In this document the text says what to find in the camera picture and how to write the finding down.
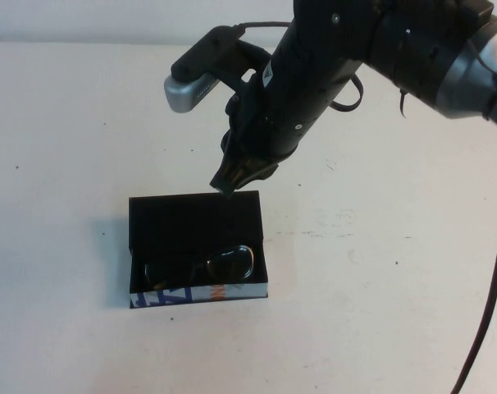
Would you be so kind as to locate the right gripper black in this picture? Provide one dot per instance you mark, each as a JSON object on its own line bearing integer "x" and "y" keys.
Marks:
{"x": 273, "y": 119}

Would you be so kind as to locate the black glasses case printed front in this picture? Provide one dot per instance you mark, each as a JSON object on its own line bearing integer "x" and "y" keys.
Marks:
{"x": 183, "y": 221}

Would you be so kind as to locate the dark frame glasses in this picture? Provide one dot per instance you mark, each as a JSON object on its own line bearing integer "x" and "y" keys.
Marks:
{"x": 232, "y": 267}

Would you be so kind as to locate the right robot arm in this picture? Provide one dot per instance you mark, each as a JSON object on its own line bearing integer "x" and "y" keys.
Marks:
{"x": 416, "y": 49}

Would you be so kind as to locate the hanging black zip tie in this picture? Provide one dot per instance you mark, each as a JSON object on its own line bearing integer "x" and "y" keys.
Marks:
{"x": 402, "y": 106}

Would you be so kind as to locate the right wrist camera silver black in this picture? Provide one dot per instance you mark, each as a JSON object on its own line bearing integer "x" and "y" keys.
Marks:
{"x": 187, "y": 90}

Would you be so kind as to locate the black right camera mount bracket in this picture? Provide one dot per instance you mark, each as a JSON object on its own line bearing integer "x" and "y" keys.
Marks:
{"x": 252, "y": 51}

